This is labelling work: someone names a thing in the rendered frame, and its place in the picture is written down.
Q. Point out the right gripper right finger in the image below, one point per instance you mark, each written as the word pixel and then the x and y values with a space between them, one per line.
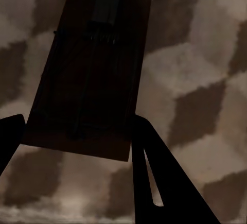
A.
pixel 183 204

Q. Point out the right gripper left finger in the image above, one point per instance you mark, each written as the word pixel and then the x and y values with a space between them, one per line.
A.
pixel 11 132

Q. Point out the mousetrap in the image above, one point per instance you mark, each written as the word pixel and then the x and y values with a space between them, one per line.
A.
pixel 89 86

